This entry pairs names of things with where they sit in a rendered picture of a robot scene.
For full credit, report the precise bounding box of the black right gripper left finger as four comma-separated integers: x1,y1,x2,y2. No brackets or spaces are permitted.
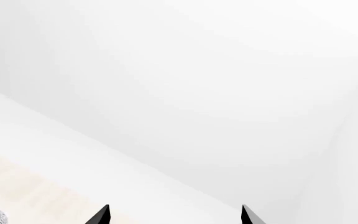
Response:
85,203,111,224

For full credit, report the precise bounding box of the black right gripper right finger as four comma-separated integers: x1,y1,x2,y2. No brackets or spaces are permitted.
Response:
241,203,267,224

